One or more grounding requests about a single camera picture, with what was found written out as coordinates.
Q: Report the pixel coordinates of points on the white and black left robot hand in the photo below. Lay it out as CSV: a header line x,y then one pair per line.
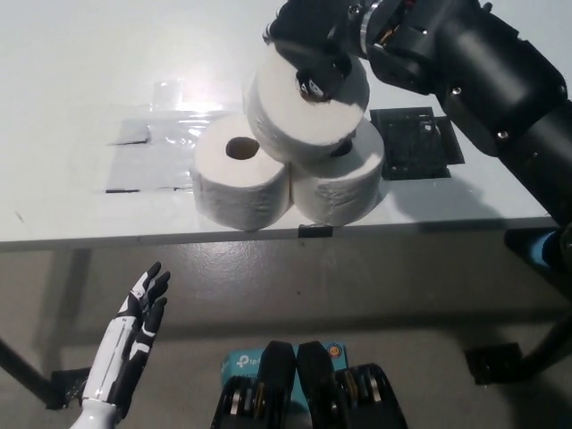
x,y
114,353

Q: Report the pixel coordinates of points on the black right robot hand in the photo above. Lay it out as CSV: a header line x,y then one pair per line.
x,y
322,31

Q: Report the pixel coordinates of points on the white toilet paper roll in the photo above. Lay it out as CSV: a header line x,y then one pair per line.
x,y
313,125
241,192
335,196

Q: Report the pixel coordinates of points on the black floor tape patch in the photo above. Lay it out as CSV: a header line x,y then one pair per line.
x,y
69,384
491,364

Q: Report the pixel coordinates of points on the black table leg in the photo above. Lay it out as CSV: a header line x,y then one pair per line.
x,y
22,366
552,344

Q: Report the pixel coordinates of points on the teal tp-link box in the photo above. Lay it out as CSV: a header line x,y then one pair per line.
x,y
241,363

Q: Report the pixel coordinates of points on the black square tape patch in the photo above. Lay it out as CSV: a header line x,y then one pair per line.
x,y
411,147

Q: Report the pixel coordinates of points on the grey taped plastic sheet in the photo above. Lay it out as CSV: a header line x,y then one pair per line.
x,y
147,165

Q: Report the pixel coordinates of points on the black tape strip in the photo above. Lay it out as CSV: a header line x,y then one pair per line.
x,y
315,231

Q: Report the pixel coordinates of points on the blue and black table bracket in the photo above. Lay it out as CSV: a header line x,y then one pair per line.
x,y
543,248

